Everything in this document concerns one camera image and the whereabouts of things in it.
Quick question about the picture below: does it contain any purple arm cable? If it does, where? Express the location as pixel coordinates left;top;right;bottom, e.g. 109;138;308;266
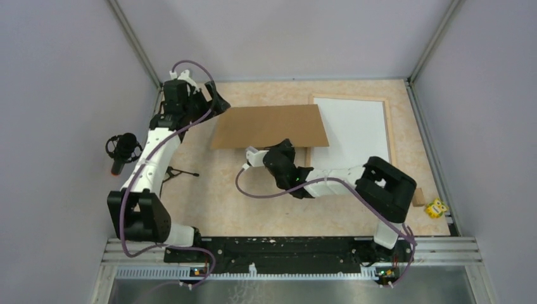
118;60;218;290
234;163;418;288

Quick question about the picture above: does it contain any aluminium front rail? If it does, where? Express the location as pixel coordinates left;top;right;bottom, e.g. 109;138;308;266
91;237;482;303

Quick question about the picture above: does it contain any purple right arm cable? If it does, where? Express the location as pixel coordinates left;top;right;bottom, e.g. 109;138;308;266
234;163;418;288

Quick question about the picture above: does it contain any small yellow object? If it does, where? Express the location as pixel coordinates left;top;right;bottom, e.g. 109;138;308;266
424;198;449;219

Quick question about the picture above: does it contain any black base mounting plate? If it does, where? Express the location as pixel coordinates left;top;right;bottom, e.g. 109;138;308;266
163;236;411;274

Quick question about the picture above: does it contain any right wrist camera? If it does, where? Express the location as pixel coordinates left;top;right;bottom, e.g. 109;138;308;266
243;146;269;170

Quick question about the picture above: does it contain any brown cardboard backing board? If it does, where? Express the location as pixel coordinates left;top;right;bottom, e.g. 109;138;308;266
211;104;329;149

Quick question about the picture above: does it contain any black microphone on stand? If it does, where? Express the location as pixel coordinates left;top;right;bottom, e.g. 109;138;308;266
105;128;188;187

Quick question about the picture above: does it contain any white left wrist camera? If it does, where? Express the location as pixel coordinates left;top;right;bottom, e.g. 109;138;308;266
169;69;200;92

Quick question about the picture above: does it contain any printed photo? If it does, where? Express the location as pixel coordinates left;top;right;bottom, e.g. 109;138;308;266
309;97;393;171

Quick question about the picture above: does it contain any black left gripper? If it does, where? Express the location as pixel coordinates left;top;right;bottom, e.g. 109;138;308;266
182;81;230;125

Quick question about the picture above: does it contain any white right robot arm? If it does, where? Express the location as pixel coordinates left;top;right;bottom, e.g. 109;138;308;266
249;139;417;261

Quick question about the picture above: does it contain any light wooden picture frame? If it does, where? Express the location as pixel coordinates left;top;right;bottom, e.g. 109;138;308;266
304;94;398;168

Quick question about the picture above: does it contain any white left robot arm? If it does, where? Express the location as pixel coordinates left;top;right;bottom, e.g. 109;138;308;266
107;79;230;262

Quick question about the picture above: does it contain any small wooden block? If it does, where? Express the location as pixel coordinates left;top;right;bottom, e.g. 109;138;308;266
412;187;426;207

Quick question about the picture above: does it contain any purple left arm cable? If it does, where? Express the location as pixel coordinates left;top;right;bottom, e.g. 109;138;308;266
118;60;218;290

